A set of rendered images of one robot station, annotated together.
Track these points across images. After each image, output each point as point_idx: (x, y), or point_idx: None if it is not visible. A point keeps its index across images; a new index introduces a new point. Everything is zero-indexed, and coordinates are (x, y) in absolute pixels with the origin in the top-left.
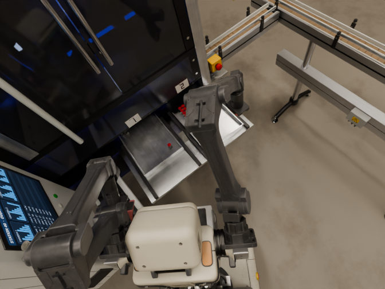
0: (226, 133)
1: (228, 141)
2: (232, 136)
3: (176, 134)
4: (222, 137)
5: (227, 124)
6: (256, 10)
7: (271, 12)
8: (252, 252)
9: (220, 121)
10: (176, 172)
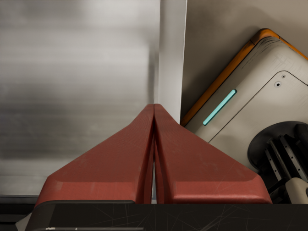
0: (132, 75)
1: (173, 92)
2: (163, 59)
3: (15, 215)
4: (134, 100)
5: (85, 33)
6: None
7: None
8: (307, 67)
9: (45, 51)
10: None
